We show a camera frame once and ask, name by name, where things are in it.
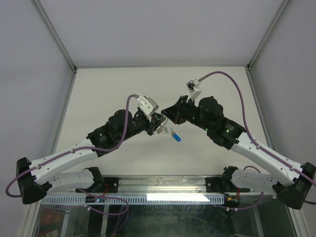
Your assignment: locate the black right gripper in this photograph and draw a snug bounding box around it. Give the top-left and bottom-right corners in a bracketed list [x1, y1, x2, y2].
[160, 96, 213, 133]

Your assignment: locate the metal keyring with clips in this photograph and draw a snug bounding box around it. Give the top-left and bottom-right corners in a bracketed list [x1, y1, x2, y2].
[156, 119, 169, 134]

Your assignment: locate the key with blue tag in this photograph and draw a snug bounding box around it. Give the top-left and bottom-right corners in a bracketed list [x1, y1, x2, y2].
[170, 127, 181, 142]

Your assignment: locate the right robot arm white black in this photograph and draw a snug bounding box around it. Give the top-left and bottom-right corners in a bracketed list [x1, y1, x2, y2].
[162, 96, 316, 210]

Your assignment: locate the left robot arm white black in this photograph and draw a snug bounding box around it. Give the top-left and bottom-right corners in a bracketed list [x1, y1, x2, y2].
[16, 109, 165, 204]

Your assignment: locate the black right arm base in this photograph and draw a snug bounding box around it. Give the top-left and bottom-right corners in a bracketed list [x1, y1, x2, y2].
[205, 166, 238, 196]

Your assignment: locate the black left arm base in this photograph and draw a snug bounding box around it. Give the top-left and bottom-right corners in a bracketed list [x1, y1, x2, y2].
[81, 167, 120, 194]

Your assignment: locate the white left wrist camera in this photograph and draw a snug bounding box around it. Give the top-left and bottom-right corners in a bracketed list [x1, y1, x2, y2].
[136, 94, 158, 118]

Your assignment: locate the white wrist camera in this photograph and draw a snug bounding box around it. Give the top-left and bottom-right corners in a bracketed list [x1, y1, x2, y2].
[136, 94, 158, 118]
[186, 79, 202, 102]

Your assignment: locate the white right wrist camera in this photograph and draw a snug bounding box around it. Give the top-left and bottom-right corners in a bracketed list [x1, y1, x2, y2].
[186, 79, 202, 102]

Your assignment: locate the aluminium mounting rail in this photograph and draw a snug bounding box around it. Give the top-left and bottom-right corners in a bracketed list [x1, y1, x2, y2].
[46, 174, 296, 196]

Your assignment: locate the white slotted cable duct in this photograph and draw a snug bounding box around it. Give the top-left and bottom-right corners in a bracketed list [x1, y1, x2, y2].
[41, 193, 225, 206]

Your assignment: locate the right aluminium frame post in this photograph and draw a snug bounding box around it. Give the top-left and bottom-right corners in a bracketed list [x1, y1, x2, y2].
[244, 0, 292, 149]

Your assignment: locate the aluminium frame post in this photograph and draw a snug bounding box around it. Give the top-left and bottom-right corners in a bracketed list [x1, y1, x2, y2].
[244, 0, 292, 149]
[31, 0, 78, 155]

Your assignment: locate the left aluminium frame post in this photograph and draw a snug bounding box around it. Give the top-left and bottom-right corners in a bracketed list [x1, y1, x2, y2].
[31, 0, 78, 155]

